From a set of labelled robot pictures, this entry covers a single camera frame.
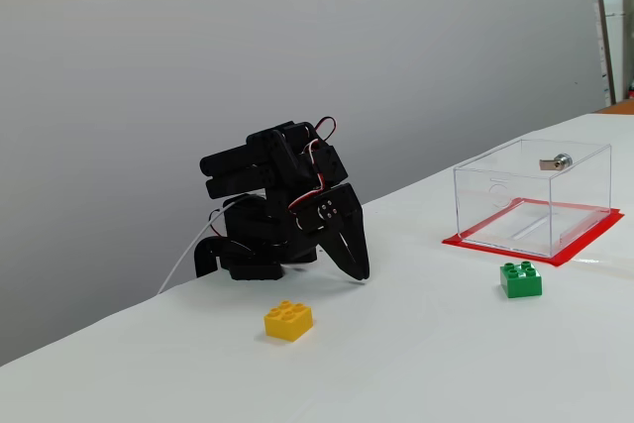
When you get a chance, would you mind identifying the red white black servo wire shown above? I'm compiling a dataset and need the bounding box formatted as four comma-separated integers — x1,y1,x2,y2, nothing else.
315,116,341,141
288,139,329,216

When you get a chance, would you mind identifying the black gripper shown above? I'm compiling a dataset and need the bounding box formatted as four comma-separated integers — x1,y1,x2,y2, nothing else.
295,182,371,281

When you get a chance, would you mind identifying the red tape frame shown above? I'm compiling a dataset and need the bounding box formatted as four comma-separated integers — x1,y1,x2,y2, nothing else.
441,197,625,268

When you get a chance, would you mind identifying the metal box lock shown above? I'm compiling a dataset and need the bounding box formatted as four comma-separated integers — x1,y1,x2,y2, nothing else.
538,153,574,172

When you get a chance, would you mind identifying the grey metal shelf post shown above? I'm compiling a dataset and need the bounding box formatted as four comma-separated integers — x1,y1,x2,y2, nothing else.
591,0,618,107

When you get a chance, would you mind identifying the white cable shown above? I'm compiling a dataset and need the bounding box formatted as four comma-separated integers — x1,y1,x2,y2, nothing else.
157,197,249,295

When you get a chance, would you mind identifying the transparent plastic box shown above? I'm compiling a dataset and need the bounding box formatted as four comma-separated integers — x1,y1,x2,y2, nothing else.
453,138,613,259

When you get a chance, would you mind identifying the green lego brick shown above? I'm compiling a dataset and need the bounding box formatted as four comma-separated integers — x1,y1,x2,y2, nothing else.
498,260,544,299

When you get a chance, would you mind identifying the white refrigerator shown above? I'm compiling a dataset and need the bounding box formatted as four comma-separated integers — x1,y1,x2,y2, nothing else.
599,0,625,103

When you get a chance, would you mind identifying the yellow lego brick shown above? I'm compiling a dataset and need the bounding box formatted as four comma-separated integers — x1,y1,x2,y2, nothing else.
264,299,314,344

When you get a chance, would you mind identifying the wooden table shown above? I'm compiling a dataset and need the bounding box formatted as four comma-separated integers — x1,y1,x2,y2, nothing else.
593,99,634,116

